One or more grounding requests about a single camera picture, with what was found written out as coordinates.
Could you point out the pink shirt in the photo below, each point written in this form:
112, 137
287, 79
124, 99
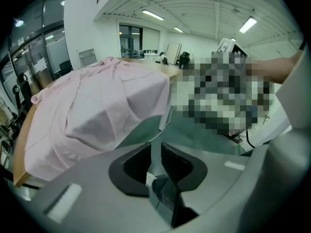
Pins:
97, 105

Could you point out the person's right forearm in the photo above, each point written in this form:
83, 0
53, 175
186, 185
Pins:
277, 69

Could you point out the ceiling tube light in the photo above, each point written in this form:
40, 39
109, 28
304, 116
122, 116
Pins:
247, 24
152, 14
178, 29

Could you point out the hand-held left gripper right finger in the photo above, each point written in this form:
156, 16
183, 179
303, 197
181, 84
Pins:
182, 166

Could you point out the person's left shoe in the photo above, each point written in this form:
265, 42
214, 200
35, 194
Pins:
150, 178

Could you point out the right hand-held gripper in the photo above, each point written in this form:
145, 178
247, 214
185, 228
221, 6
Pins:
226, 45

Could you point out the white cabinet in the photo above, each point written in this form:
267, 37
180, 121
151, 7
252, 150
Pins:
151, 56

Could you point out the grey folding table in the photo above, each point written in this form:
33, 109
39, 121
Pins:
87, 57

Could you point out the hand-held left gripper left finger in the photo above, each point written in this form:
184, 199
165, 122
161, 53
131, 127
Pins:
132, 169

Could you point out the beige board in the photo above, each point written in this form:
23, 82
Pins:
174, 52

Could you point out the black ergonomic chair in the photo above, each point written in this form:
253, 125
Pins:
22, 88

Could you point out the glass entrance door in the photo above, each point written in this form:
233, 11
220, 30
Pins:
36, 57

